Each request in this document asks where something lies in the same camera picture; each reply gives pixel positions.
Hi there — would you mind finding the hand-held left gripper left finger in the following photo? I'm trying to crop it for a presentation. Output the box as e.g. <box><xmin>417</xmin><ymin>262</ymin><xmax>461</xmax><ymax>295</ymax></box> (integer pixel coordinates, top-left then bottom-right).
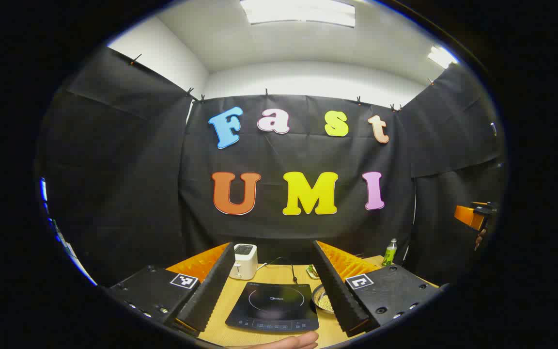
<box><xmin>107</xmin><ymin>242</ymin><xmax>236</xmax><ymax>337</ymax></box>

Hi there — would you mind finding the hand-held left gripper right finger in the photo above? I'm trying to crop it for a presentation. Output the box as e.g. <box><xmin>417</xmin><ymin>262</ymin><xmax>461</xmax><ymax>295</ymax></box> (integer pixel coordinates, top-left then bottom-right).
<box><xmin>311</xmin><ymin>240</ymin><xmax>449</xmax><ymax>338</ymax></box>

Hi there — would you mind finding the stainless steel pot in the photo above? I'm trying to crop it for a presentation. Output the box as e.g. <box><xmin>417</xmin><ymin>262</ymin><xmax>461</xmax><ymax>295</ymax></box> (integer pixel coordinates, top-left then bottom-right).
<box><xmin>311</xmin><ymin>284</ymin><xmax>336</xmax><ymax>315</ymax></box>

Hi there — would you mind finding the black induction cooktop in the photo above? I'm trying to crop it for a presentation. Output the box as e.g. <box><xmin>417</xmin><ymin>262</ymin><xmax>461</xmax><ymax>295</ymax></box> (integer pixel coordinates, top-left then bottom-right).
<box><xmin>225</xmin><ymin>282</ymin><xmax>320</xmax><ymax>333</ymax></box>

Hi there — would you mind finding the white toaster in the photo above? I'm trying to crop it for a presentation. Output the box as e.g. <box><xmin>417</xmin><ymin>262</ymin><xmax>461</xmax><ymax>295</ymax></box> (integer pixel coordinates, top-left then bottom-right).
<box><xmin>229</xmin><ymin>244</ymin><xmax>259</xmax><ymax>280</ymax></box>

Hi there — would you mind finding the green label drink bottle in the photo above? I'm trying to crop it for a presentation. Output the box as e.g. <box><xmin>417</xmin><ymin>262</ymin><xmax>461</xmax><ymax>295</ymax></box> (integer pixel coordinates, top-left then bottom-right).
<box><xmin>382</xmin><ymin>238</ymin><xmax>398</xmax><ymax>267</ymax></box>

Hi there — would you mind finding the ceiling light panel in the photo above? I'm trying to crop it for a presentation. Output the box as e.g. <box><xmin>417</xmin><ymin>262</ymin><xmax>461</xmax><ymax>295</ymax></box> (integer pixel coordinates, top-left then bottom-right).
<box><xmin>427</xmin><ymin>45</ymin><xmax>460</xmax><ymax>69</ymax></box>

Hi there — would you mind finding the black power cable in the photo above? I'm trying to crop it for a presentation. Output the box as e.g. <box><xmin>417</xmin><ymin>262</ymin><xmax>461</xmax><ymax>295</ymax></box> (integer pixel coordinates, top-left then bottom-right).
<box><xmin>258</xmin><ymin>257</ymin><xmax>299</xmax><ymax>285</ymax></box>

